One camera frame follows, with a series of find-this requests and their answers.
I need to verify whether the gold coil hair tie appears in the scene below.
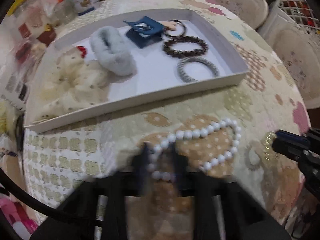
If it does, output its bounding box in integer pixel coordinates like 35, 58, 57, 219
262, 130, 280, 168

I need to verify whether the white bead necklace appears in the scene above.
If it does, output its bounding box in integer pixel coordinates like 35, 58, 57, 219
146, 117, 242, 182

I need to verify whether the red bead bracelet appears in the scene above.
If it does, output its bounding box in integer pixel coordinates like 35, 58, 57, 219
76, 45, 89, 58

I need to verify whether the flower charm black hair tie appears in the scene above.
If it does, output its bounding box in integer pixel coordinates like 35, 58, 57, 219
159, 19, 188, 38

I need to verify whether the patchwork quilted table cover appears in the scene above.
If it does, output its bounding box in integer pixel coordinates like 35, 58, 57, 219
23, 0, 310, 228

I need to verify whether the cream ornate chair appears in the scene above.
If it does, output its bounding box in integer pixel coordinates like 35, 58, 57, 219
260, 15, 319, 109
215, 0, 268, 29

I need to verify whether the pink plastic toy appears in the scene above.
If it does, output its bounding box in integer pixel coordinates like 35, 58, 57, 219
1, 197, 38, 239

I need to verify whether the cream dotted fabric scrunchie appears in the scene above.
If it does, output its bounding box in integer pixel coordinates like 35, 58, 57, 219
35, 47, 110, 121

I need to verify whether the white shallow cardboard tray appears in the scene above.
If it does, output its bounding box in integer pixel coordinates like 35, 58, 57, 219
24, 9, 248, 133

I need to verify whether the light blue fluffy scrunchie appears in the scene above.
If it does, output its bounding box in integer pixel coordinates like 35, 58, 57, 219
89, 26, 136, 76

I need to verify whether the dark blue hair claw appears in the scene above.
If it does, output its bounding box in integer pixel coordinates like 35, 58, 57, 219
124, 16, 164, 49

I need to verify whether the small clear glass jar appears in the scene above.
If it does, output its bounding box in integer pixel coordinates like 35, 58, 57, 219
53, 0, 75, 24

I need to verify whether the yellow lid plastic jar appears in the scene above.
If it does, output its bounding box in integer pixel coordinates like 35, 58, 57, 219
7, 0, 56, 46

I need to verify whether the grey coil hair tie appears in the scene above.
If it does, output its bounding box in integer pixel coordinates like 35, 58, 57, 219
177, 56, 220, 84

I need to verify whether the dark brown bead bracelet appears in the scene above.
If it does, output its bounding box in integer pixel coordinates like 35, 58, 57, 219
163, 36, 209, 58

